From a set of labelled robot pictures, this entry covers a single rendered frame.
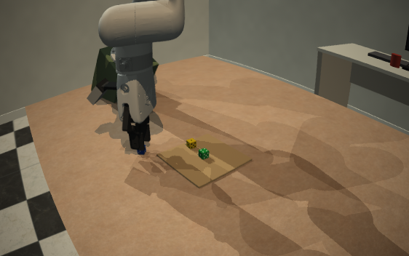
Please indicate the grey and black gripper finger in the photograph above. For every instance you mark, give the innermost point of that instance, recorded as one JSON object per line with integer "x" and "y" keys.
{"x": 135, "y": 134}
{"x": 145, "y": 129}

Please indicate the green die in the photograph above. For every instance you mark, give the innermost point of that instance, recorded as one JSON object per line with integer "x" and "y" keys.
{"x": 203, "y": 153}

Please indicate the tan mat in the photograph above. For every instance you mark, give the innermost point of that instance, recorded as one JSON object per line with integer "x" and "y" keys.
{"x": 222, "y": 160}

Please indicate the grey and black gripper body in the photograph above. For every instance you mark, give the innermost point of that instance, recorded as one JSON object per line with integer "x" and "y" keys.
{"x": 139, "y": 94}

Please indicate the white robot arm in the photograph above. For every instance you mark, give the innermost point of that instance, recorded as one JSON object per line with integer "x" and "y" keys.
{"x": 138, "y": 23}

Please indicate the yellow die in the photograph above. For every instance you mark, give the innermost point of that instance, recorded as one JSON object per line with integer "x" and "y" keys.
{"x": 191, "y": 143}

